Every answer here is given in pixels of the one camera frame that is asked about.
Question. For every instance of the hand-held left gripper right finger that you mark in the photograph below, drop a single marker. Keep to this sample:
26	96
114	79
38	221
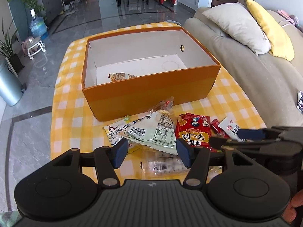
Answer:
183	153

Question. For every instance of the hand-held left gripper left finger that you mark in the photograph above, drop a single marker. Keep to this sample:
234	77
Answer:
120	153

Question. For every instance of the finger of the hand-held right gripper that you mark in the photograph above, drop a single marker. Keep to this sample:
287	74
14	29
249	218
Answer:
251	134
222	143

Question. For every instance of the white red-logo snack packet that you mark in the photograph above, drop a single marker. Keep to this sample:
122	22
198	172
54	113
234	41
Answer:
230	127

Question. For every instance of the clear white-ball snack packet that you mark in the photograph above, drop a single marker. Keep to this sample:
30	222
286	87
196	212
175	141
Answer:
163	164

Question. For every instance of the orange cardboard box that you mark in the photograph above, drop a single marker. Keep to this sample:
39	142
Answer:
142	97

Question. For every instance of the person's right hand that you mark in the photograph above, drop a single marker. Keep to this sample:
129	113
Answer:
296	205

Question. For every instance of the yellow snack packet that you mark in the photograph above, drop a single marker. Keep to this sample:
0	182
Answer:
135	149

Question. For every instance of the small red snack packet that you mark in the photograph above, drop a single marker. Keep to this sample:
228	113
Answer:
215	127

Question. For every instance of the white cartoon snack packet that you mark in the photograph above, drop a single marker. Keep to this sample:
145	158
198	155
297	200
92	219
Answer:
113	133

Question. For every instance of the small green yellow candy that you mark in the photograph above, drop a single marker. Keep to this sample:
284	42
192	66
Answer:
127	118

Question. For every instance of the pale green snack packet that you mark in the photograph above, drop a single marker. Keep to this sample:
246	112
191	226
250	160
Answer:
153	132

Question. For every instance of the clear candy wrapper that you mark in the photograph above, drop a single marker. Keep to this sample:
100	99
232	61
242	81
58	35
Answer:
163	105

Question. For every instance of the black white remote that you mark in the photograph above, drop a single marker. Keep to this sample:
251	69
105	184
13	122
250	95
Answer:
300	101

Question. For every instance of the beige sofa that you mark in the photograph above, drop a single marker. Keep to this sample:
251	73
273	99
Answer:
255	75

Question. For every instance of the yellow checkered tablecloth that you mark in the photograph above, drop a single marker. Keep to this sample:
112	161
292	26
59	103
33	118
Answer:
71	113

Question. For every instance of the brown snack packet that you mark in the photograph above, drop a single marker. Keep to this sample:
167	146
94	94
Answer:
122	76

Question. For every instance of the yellow pillow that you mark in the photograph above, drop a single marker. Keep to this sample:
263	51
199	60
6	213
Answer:
272	28

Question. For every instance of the grey pillow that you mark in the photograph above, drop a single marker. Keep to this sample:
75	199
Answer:
236	26

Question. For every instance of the pink flat box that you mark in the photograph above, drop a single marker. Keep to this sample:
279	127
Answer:
284	14

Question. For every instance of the green patterned cloth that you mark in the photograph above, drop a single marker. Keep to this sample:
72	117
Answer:
9	220

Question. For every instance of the trash basket with plastic bag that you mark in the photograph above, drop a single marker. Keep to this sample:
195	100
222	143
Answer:
172	22

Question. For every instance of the grey metal trash bin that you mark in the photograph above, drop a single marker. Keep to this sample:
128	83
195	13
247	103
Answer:
9	85

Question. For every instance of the long-leaf plant in black pot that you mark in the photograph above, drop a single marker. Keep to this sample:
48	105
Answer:
16	63

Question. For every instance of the small white stool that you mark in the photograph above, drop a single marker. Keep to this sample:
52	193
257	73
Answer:
33	46

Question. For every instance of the blue water bottle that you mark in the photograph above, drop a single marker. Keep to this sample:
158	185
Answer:
37	27

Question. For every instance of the grey cabinet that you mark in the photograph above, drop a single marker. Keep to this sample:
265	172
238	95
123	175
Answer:
49	2

